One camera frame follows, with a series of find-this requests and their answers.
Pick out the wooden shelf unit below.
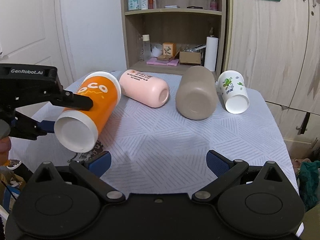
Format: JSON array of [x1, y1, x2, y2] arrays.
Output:
[[120, 0, 227, 74]]

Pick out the pink cup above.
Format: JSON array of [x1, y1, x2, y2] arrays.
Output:
[[119, 69, 170, 108]]

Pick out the small cardboard box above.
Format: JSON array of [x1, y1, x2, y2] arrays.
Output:
[[179, 51, 201, 65]]

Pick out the white door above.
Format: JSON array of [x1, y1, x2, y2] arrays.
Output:
[[1, 0, 73, 88]]

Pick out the orange paper cup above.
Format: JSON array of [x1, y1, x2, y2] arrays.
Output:
[[54, 72, 121, 153]]

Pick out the white floral cup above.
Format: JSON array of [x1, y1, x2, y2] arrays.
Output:
[[217, 70, 249, 114]]

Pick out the taupe brown cup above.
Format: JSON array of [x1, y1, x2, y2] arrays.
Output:
[[175, 66, 219, 120]]

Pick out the teal lotion bottle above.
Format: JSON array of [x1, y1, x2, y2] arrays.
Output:
[[127, 0, 141, 11]]

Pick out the wooden picture box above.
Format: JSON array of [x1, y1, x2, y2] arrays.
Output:
[[163, 42, 176, 57]]

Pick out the pink small bottle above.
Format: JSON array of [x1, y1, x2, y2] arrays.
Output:
[[209, 0, 219, 11]]

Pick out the wooden wardrobe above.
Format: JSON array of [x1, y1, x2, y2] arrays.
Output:
[[222, 0, 320, 116]]

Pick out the clear bottle beige cap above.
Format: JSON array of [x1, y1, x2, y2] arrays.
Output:
[[139, 34, 151, 61]]

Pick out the white patterned tablecloth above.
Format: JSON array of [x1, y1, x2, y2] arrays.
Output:
[[10, 70, 299, 198]]

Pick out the pink flat packs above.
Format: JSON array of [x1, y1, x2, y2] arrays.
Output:
[[146, 57, 179, 67]]

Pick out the white paper roll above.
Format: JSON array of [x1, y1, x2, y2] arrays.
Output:
[[204, 36, 219, 72]]

